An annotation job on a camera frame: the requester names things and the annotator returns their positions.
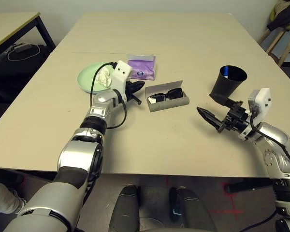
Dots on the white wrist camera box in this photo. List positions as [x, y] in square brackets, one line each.
[263, 99]
[122, 70]

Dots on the dark jacket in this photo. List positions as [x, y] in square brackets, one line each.
[282, 20]

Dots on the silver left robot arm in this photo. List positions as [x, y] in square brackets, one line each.
[101, 99]

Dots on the beige side table black frame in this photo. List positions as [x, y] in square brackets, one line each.
[7, 24]

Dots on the light green plate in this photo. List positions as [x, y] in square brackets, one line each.
[87, 75]

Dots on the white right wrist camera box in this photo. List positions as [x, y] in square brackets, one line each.
[263, 99]

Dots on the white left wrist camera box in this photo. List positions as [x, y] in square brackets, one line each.
[122, 70]

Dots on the black table foot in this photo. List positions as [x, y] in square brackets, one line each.
[4, 177]
[249, 186]

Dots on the black pen cup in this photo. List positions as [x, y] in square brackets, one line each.
[224, 89]

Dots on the grey glasses case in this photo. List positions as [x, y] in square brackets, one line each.
[169, 105]

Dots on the bystander in grey trousers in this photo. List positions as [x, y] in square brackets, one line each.
[2, 198]

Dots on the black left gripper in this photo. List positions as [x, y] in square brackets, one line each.
[129, 91]

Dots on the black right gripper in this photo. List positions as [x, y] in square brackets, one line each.
[236, 118]

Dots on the dark grey robot left leg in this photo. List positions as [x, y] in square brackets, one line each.
[125, 207]

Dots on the purple tissue pack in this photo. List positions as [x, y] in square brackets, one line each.
[142, 65]

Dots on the wooden stool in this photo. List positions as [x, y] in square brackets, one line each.
[274, 43]

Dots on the white power adapter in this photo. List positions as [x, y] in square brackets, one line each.
[21, 47]

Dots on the black sunglasses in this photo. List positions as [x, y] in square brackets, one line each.
[174, 93]

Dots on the black bag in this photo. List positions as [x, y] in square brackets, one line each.
[19, 72]

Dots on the light blue plate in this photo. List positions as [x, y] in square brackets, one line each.
[83, 90]

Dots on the dark grey robot right leg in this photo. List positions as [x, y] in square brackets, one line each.
[195, 212]

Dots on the white tissue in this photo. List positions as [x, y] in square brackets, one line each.
[104, 77]

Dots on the dark grey robot leg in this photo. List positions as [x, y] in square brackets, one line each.
[195, 212]
[125, 207]

